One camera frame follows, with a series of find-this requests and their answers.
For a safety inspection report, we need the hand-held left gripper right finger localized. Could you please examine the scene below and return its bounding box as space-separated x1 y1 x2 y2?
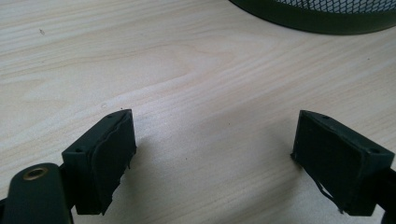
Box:
290 109 396 217

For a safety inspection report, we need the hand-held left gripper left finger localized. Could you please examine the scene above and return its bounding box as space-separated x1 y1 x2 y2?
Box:
61 108 137 217

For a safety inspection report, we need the grey mesh trash can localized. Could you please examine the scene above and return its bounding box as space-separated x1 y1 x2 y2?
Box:
228 0 396 35

